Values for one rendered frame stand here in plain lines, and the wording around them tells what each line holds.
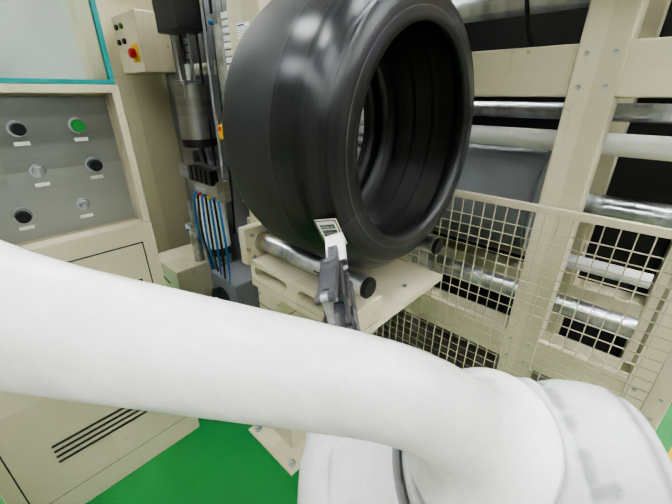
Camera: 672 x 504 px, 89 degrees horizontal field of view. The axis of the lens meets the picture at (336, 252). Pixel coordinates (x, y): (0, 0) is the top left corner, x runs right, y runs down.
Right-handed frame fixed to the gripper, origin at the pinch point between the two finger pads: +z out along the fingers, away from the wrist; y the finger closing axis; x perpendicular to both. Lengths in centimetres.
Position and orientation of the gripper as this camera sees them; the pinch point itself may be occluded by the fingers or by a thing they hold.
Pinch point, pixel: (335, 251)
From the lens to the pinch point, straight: 54.5
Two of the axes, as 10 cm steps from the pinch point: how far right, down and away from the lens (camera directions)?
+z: -0.5, -7.2, 6.9
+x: 9.4, -2.7, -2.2
